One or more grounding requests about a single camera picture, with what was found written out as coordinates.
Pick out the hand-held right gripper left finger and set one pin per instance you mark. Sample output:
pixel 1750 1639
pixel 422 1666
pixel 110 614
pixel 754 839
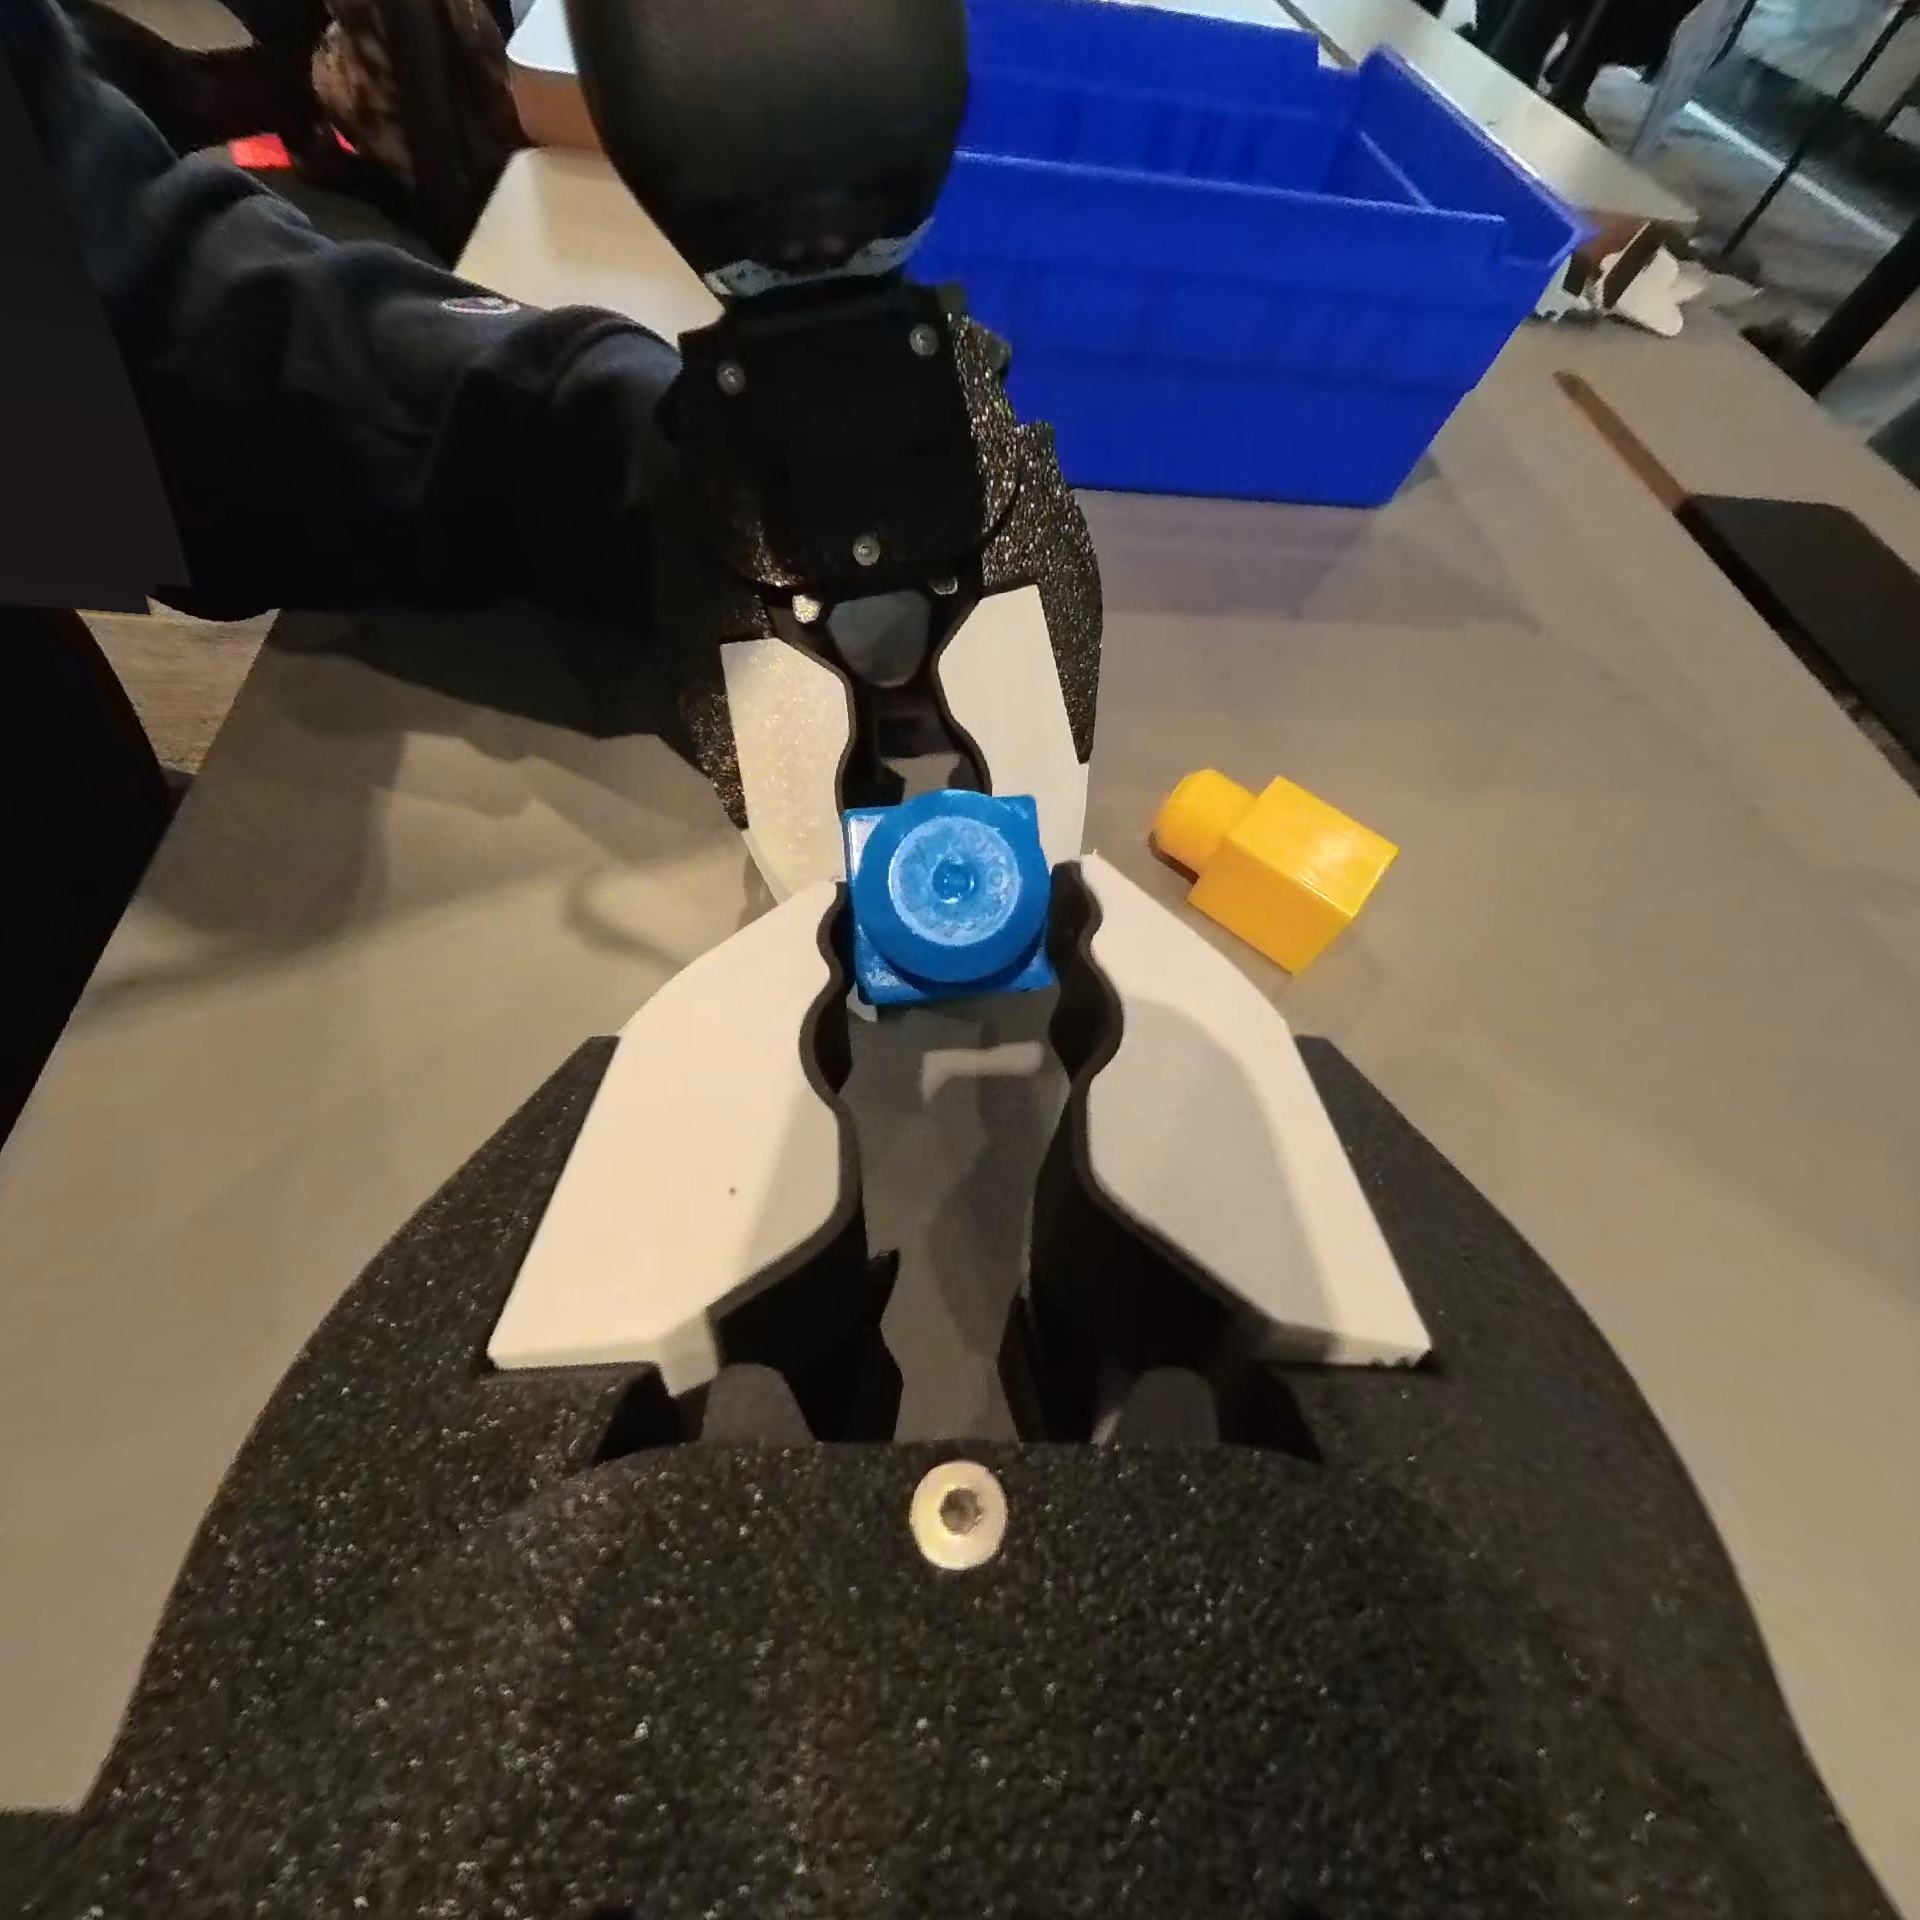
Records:
pixel 662 1175

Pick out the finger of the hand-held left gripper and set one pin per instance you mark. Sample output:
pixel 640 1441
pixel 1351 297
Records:
pixel 1023 707
pixel 781 755

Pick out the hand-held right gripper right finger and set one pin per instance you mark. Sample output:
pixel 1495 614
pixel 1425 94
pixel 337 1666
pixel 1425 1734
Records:
pixel 1247 1175

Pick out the blue mega block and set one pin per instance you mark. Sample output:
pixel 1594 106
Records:
pixel 950 884

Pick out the yellow mega block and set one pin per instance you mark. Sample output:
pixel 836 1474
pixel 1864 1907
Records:
pixel 1300 884

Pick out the blue plastic bin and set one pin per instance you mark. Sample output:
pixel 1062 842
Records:
pixel 1247 302

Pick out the person's left forearm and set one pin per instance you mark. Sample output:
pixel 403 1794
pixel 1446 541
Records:
pixel 378 418

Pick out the brown wooden strip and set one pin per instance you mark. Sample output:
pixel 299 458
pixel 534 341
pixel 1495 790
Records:
pixel 1628 442

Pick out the white paper scrap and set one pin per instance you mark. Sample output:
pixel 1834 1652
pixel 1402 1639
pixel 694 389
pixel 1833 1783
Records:
pixel 1646 292

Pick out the person's dark clothing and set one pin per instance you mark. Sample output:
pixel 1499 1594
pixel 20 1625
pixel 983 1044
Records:
pixel 62 302

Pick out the black flat pad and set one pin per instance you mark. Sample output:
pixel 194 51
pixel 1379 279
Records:
pixel 1833 602

